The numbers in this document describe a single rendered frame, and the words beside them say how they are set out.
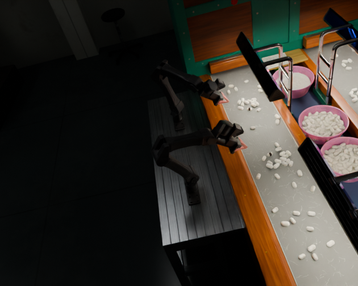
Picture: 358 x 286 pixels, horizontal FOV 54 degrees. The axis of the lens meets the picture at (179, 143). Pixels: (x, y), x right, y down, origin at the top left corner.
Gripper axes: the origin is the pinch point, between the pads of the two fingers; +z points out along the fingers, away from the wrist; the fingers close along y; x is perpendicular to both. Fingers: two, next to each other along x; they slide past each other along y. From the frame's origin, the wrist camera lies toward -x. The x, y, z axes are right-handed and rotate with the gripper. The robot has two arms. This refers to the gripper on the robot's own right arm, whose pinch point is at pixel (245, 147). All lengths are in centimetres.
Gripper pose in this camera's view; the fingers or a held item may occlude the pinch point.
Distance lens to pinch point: 188.9
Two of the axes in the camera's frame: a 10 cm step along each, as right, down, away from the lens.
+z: 8.7, 2.5, 4.3
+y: -1.6, -6.8, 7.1
